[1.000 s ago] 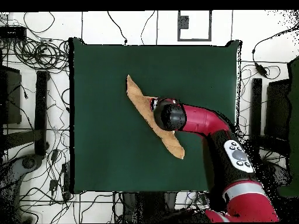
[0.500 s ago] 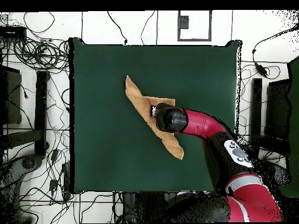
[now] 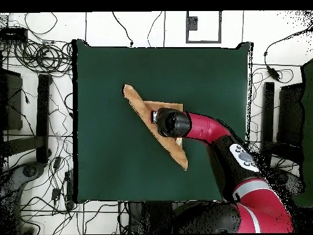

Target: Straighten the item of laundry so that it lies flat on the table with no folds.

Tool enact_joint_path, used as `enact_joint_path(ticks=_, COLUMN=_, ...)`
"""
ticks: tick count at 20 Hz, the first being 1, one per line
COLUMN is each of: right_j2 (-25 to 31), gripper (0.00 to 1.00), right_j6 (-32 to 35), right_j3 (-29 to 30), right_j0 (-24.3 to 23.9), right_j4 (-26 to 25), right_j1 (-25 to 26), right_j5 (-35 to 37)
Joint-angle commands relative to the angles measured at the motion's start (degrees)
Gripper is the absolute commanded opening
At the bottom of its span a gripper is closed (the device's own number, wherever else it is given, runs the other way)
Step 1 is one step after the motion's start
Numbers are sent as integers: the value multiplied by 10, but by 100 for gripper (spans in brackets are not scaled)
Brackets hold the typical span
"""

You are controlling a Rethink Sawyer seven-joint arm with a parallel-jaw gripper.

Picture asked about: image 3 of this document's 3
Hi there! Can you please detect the tan terry towel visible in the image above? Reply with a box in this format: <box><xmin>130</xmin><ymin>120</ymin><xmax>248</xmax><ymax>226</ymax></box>
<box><xmin>122</xmin><ymin>83</ymin><xmax>189</xmax><ymax>171</ymax></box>

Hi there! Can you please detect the black flat panel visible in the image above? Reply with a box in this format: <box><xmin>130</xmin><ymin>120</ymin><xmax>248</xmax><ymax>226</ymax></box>
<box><xmin>0</xmin><ymin>68</ymin><xmax>23</xmax><ymax>131</ymax></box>
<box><xmin>277</xmin><ymin>83</ymin><xmax>305</xmax><ymax>147</ymax></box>

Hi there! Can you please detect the dark green table cloth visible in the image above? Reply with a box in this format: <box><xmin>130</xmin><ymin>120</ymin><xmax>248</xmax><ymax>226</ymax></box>
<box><xmin>72</xmin><ymin>39</ymin><xmax>254</xmax><ymax>204</ymax></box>

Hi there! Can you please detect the black upright bar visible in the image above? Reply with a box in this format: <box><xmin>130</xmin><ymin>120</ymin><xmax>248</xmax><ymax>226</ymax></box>
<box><xmin>260</xmin><ymin>81</ymin><xmax>275</xmax><ymax>168</ymax></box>
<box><xmin>35</xmin><ymin>73</ymin><xmax>53</xmax><ymax>164</ymax></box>

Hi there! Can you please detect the dark grey stand base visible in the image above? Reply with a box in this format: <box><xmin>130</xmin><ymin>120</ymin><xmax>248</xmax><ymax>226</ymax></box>
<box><xmin>268</xmin><ymin>168</ymin><xmax>305</xmax><ymax>196</ymax></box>
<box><xmin>0</xmin><ymin>161</ymin><xmax>47</xmax><ymax>234</ymax></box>

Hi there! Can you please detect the dark green hanging cloth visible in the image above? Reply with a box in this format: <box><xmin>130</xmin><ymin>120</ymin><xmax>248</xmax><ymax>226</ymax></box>
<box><xmin>288</xmin><ymin>58</ymin><xmax>313</xmax><ymax>208</ymax></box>

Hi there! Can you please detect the black box device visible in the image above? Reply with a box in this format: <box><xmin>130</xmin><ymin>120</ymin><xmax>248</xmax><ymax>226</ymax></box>
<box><xmin>0</xmin><ymin>27</ymin><xmax>29</xmax><ymax>42</ymax></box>

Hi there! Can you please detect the black cable with plug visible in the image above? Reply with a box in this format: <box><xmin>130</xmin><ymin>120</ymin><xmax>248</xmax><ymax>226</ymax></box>
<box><xmin>111</xmin><ymin>11</ymin><xmax>134</xmax><ymax>48</ymax></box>

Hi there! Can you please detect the grey square floor frame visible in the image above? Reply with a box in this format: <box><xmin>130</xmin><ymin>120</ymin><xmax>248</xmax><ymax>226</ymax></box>
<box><xmin>185</xmin><ymin>10</ymin><xmax>223</xmax><ymax>44</ymax></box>

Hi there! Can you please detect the coiled black cable bundle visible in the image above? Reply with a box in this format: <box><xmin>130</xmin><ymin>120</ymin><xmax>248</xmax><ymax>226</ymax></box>
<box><xmin>13</xmin><ymin>40</ymin><xmax>74</xmax><ymax>74</ymax></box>

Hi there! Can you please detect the black power adapter cable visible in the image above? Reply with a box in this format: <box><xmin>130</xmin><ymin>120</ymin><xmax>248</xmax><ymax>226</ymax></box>
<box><xmin>263</xmin><ymin>25</ymin><xmax>313</xmax><ymax>83</ymax></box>

